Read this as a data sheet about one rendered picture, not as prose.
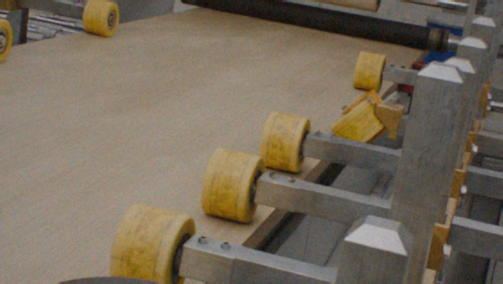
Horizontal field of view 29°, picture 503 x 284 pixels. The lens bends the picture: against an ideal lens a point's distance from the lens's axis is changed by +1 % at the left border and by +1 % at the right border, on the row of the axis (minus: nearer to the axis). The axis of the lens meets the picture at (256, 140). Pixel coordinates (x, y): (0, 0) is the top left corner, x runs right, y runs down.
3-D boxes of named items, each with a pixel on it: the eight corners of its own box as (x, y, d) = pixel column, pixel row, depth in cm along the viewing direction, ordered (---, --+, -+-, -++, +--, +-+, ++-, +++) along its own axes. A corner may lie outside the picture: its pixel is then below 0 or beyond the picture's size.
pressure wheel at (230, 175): (265, 143, 112) (243, 191, 106) (266, 189, 117) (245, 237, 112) (217, 132, 113) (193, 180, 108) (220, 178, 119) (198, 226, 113)
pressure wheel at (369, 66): (379, 70, 200) (376, 99, 206) (388, 48, 206) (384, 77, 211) (352, 65, 202) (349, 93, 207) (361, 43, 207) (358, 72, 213)
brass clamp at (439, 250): (454, 240, 112) (463, 199, 110) (444, 279, 99) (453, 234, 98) (401, 227, 113) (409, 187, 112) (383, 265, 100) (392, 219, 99)
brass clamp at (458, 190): (467, 187, 135) (475, 153, 134) (461, 213, 122) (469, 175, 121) (423, 177, 137) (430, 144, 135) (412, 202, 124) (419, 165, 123)
